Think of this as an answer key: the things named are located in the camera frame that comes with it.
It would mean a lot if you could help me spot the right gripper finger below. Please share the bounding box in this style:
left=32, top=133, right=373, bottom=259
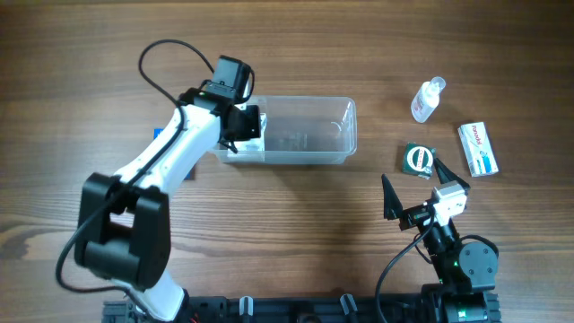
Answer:
left=433, top=158, right=471, bottom=189
left=381, top=174, right=403, bottom=220

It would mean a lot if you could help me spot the white medicine box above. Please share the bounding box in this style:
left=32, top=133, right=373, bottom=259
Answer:
left=221, top=116, right=265, bottom=154

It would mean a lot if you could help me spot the blue medicine box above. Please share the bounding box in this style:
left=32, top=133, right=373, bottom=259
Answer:
left=153, top=128, right=195, bottom=180

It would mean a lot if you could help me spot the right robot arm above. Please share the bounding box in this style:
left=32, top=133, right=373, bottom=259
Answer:
left=374, top=159, right=500, bottom=322

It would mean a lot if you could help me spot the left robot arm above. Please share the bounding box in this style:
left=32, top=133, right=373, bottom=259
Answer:
left=74, top=89, right=261, bottom=322

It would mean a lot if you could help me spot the clear plastic container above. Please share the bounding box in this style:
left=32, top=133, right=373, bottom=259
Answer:
left=211, top=95, right=357, bottom=165

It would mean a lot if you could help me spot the green round-label packet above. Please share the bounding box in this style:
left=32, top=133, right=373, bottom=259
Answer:
left=402, top=143, right=436, bottom=179

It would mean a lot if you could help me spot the white Panadol box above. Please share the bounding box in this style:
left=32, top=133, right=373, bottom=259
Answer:
left=457, top=122, right=499, bottom=177

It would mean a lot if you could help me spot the white dropper bottle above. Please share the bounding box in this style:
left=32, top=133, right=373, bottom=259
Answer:
left=411, top=76, right=447, bottom=123

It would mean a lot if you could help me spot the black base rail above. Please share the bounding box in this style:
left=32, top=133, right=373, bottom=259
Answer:
left=101, top=293, right=500, bottom=323

